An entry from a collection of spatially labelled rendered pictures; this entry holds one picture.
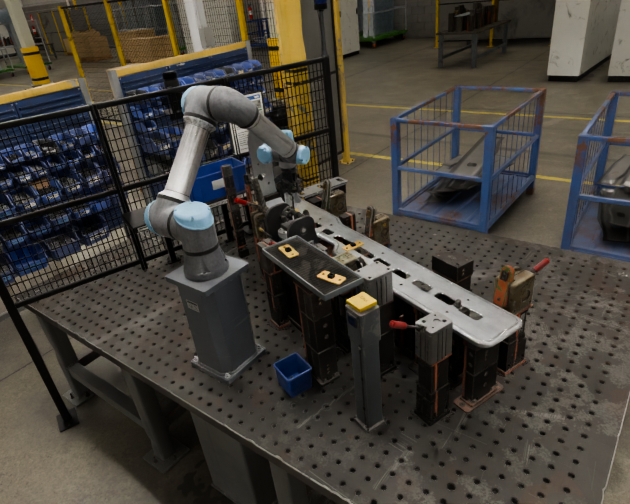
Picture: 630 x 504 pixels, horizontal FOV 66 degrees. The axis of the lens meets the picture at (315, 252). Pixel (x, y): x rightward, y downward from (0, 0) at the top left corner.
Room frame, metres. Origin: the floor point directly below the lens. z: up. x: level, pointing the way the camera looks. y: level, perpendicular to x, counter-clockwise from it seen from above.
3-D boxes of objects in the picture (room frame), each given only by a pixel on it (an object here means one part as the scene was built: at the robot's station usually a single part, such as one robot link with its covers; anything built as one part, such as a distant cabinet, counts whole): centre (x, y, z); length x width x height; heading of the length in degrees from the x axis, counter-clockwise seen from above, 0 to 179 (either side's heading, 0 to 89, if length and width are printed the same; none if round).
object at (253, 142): (2.29, 0.21, 1.17); 0.12 x 0.01 x 0.34; 120
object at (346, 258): (1.44, -0.10, 0.89); 0.13 x 0.11 x 0.38; 120
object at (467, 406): (1.11, -0.47, 0.84); 0.18 x 0.06 x 0.29; 120
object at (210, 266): (1.44, 0.37, 1.15); 0.15 x 0.15 x 0.10
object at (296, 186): (2.04, 0.07, 1.16); 0.09 x 0.08 x 0.12; 31
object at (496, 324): (1.64, -0.17, 1.00); 1.38 x 0.22 x 0.02; 30
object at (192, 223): (1.44, 0.38, 1.27); 0.13 x 0.12 x 0.14; 52
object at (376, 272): (1.29, -0.17, 0.90); 0.13 x 0.10 x 0.41; 120
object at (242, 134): (2.59, 0.27, 1.30); 0.23 x 0.02 x 0.31; 120
